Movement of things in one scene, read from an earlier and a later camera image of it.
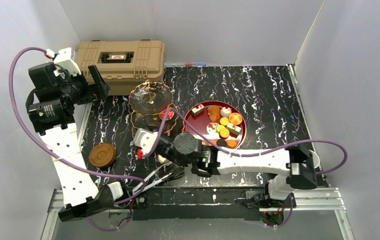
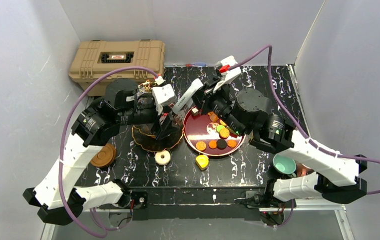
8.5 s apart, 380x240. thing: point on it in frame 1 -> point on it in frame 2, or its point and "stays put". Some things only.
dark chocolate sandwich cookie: [221, 142] stays put
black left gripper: [92, 86] -> [163, 125]
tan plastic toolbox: [124, 65] stays put
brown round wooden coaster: [102, 155] stays put
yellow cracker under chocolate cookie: [224, 133] stays put
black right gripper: [165, 148] -> [200, 97]
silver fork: [140, 184] -> [197, 84]
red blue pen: [195, 64] stays put
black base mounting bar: [194, 204] stays put
